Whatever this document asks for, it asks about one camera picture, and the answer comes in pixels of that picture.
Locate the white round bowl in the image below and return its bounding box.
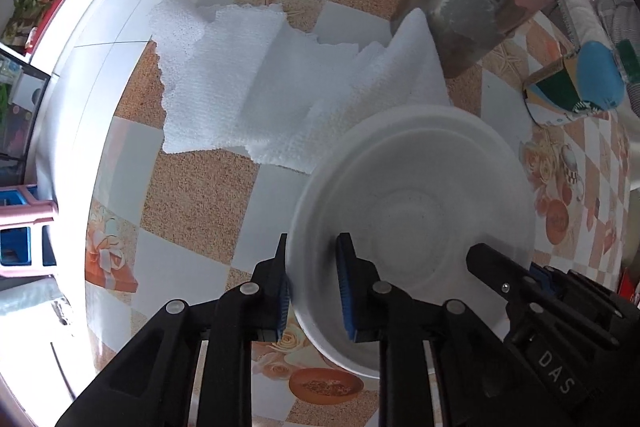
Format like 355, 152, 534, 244
287, 105, 536, 378

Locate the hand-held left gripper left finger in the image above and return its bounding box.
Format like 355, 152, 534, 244
55, 234, 292, 427

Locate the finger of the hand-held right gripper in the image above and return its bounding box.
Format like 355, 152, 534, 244
530, 263, 568, 303
466, 243, 533, 308

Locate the checkered printed tablecloth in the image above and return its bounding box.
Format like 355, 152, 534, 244
85, 0, 633, 427

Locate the pink plastic stool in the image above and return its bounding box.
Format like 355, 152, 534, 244
0, 187, 60, 279

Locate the glass fish tank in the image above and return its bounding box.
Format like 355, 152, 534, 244
0, 47, 51, 164

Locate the white paper towel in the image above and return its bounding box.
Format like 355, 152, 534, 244
149, 0, 451, 175

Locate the starbucks paper cup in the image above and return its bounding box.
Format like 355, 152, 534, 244
522, 41, 627, 128

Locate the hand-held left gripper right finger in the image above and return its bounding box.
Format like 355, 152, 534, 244
336, 233, 506, 427

